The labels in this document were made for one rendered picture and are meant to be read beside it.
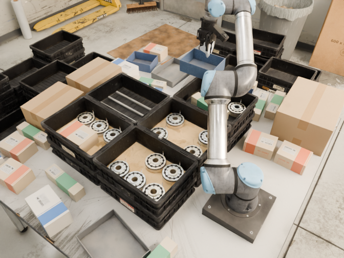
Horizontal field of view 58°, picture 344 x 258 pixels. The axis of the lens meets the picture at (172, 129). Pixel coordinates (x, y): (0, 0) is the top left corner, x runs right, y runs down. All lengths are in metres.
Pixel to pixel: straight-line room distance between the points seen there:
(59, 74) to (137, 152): 1.49
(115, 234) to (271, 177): 0.84
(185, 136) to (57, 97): 0.82
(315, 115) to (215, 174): 0.76
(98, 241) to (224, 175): 0.63
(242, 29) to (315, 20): 2.79
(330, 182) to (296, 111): 1.09
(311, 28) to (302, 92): 2.34
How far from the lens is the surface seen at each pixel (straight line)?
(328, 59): 4.08
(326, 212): 2.63
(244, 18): 1.55
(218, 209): 1.52
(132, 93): 1.99
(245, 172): 1.37
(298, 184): 1.77
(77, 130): 1.68
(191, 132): 1.71
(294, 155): 1.79
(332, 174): 2.88
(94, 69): 2.20
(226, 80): 1.36
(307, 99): 1.98
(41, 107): 1.97
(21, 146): 1.89
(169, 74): 2.37
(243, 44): 1.48
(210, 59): 1.80
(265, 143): 1.80
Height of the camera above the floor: 2.02
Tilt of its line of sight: 44 degrees down
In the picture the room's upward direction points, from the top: straight up
